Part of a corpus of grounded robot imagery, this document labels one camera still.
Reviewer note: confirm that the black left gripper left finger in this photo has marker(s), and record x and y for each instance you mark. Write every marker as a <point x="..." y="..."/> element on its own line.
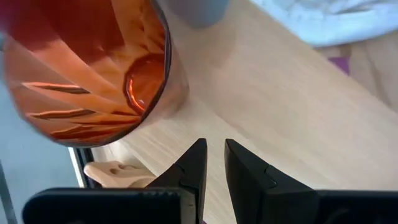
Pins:
<point x="192" y="174"/>

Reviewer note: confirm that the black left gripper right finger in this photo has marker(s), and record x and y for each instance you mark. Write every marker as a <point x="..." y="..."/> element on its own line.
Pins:
<point x="258" y="193"/>

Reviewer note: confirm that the tan wooden mug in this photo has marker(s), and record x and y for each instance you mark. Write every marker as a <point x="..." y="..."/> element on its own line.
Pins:
<point x="118" y="174"/>

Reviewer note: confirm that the red transparent ribbed glass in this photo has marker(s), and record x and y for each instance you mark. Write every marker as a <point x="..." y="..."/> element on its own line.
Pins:
<point x="77" y="77"/>

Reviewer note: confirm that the lavender tall plastic cup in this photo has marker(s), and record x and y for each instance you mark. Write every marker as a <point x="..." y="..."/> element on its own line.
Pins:
<point x="199" y="12"/>

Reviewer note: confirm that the purple cloth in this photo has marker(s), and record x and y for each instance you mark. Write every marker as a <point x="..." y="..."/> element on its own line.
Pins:
<point x="340" y="63"/>

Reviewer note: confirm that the white checked towel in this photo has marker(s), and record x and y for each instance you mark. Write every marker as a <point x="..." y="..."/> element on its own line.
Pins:
<point x="326" y="18"/>

